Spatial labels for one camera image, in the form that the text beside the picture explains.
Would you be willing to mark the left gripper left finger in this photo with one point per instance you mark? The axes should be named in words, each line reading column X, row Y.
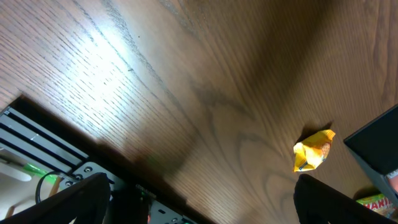
column 85, row 202

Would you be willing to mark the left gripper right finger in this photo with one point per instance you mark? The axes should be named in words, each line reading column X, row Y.
column 316, row 202

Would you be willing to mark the small orange yellow snack bag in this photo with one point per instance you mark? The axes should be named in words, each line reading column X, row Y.
column 312, row 151

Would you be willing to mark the red and white carton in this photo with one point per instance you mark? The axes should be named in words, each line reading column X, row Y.
column 392, row 179

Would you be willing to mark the dark green box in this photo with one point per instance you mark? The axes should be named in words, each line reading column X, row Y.
column 374, row 147

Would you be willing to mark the Haribo gummy worms bag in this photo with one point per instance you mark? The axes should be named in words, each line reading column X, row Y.
column 380, row 204

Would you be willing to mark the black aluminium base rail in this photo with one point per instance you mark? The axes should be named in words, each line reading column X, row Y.
column 53, row 145

